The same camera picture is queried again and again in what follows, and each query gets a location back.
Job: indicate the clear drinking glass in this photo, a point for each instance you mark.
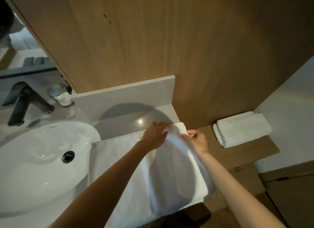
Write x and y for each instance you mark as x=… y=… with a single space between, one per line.
x=60 y=95

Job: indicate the wall mirror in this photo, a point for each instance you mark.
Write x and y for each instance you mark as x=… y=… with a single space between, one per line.
x=23 y=39

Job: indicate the person's left hand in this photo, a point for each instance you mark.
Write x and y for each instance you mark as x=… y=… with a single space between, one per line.
x=153 y=136

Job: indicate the person's right thumb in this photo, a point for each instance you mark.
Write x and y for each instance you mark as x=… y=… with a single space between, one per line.
x=187 y=137

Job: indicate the person's left fingers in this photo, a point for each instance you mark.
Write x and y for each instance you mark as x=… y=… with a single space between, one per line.
x=162 y=127

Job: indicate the grey backsplash ledge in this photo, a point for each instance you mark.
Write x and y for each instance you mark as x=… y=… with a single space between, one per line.
x=125 y=96

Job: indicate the dark metal faucet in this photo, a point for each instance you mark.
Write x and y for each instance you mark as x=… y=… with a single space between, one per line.
x=23 y=101

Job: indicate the large white towel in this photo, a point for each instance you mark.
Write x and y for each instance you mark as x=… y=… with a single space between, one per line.
x=157 y=171

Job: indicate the white oval sink basin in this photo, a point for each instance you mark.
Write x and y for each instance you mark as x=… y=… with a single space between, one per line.
x=39 y=166

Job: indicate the wooden shelf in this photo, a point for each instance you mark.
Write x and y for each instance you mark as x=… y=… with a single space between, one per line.
x=240 y=152

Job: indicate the person's right forearm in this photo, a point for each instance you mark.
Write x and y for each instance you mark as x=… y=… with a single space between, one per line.
x=235 y=193

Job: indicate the wooden cabinet door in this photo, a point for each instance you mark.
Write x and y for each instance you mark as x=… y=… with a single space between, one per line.
x=289 y=198

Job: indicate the person's left forearm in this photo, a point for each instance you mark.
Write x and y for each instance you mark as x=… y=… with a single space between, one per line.
x=98 y=188

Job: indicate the person's right hand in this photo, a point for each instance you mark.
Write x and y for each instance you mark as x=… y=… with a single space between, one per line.
x=199 y=142

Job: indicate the folded white towel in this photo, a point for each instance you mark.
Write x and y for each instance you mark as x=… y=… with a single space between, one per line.
x=241 y=129

